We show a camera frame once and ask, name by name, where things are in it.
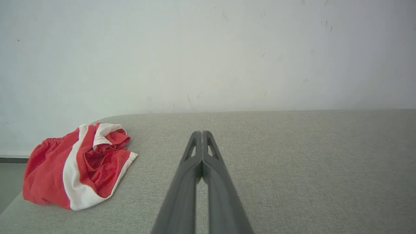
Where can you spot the red shorts with white stripes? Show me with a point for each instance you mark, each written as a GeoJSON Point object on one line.
{"type": "Point", "coordinates": [45, 175]}

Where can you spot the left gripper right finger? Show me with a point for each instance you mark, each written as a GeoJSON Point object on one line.
{"type": "Point", "coordinates": [224, 201]}

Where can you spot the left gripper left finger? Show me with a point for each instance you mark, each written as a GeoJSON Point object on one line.
{"type": "Point", "coordinates": [182, 195]}

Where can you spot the grey fabric sofa seat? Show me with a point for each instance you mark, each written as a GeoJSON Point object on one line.
{"type": "Point", "coordinates": [308, 169]}

